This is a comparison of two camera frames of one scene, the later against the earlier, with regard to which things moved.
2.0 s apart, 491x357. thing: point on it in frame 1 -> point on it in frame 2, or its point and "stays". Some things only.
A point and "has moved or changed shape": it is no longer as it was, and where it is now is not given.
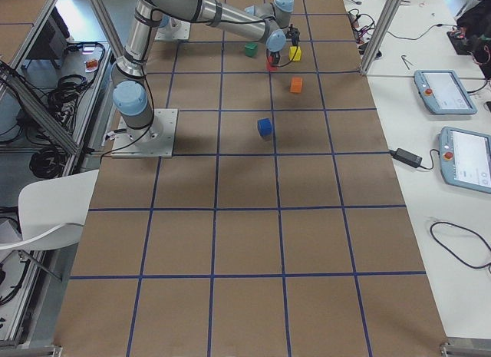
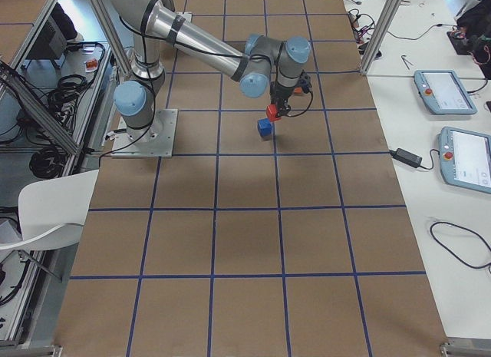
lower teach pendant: x=465 y=158 stays
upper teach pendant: x=443 y=92 stays
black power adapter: x=406 y=157 stays
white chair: x=52 y=211 stays
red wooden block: x=270 y=67 has moved or changed shape
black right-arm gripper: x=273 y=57 -> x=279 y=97
